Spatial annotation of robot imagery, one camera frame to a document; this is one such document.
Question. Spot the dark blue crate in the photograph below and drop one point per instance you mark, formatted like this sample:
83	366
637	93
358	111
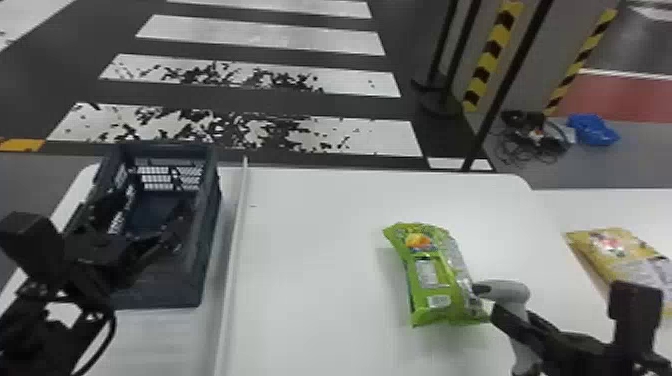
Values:
202	220

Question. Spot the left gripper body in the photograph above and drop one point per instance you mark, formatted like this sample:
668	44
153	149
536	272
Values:
100	260

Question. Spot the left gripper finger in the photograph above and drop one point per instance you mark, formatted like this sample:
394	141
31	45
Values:
165	236
105	215

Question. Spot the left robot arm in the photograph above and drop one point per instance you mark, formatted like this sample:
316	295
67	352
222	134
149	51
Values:
31	336

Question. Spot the hand scanner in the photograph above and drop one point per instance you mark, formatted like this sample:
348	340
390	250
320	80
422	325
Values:
506	291

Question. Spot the black post on round foot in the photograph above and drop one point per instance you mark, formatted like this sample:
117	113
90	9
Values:
438	84

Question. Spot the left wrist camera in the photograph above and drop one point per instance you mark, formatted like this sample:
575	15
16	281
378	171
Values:
29	244

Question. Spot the green snack packet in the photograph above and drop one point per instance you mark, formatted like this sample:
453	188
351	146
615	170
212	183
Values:
436	273

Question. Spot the yellow black striped post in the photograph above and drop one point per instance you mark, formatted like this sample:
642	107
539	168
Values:
491	52
577	63

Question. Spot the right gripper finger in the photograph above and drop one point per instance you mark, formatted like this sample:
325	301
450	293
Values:
525	328

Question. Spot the yellow snack packet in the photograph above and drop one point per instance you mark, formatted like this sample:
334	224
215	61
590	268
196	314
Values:
619	254

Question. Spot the blue bag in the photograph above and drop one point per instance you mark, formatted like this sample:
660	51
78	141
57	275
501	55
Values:
592	130

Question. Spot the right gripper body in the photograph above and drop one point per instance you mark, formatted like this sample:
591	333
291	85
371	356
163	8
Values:
582	357

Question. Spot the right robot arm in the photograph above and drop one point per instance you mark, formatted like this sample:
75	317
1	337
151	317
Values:
653	366

